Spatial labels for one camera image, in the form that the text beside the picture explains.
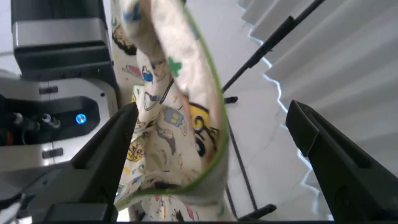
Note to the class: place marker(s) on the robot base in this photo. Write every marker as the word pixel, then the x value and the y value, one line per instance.
pixel 62 31

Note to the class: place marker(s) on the white curtain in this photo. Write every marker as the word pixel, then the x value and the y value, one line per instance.
pixel 342 62

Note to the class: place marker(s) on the black clothes rack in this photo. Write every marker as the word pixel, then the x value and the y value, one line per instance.
pixel 270 42

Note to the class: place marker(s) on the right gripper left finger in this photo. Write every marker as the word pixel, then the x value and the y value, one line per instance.
pixel 96 174

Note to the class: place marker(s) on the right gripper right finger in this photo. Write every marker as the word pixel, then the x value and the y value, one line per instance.
pixel 351 180

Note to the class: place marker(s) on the cream printed garment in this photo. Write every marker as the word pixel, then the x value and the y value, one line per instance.
pixel 174 149

